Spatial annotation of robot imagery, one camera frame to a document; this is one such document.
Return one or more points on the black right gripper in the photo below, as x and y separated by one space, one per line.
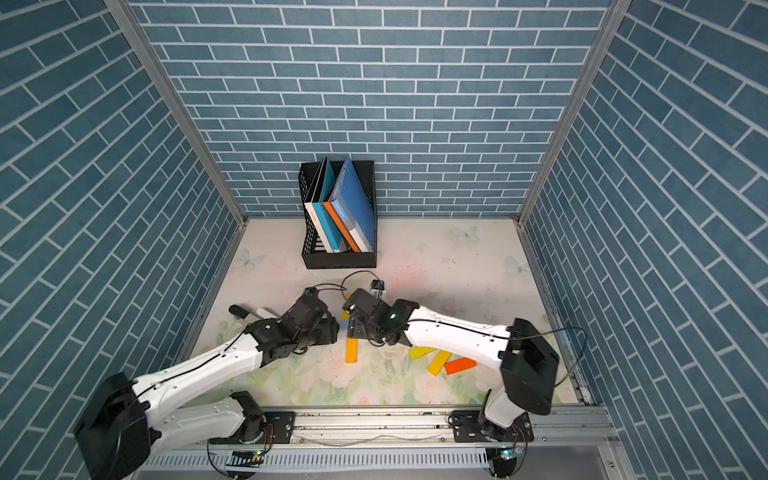
356 330

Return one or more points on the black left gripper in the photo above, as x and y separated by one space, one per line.
330 330

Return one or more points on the yellow long block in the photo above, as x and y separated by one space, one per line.
344 314

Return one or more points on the amber orange long block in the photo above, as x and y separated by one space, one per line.
351 351

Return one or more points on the lime yellow block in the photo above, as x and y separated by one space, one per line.
420 352

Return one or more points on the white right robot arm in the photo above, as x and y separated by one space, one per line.
521 355

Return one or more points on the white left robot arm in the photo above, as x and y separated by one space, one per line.
128 421

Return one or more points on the black white stapler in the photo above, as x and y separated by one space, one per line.
248 316

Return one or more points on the yellow slanted block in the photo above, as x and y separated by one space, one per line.
439 362

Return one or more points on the teal book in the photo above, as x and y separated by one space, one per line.
334 235

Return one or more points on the orange red block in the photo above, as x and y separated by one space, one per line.
459 365

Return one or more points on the white book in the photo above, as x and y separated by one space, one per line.
312 197

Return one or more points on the orange book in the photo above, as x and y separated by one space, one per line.
341 226

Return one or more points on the blue folder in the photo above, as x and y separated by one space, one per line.
353 206

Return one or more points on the black mesh file holder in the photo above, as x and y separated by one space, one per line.
313 252

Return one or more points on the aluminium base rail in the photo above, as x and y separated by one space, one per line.
435 426

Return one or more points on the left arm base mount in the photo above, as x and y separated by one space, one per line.
274 428

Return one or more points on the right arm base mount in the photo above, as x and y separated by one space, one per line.
492 427

